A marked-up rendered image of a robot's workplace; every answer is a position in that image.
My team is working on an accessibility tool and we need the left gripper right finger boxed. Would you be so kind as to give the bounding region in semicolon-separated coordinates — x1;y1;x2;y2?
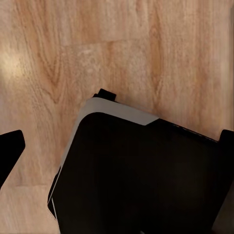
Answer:
218;129;234;169

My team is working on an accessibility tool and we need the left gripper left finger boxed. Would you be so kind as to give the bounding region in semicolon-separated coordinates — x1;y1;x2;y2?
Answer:
0;130;25;188

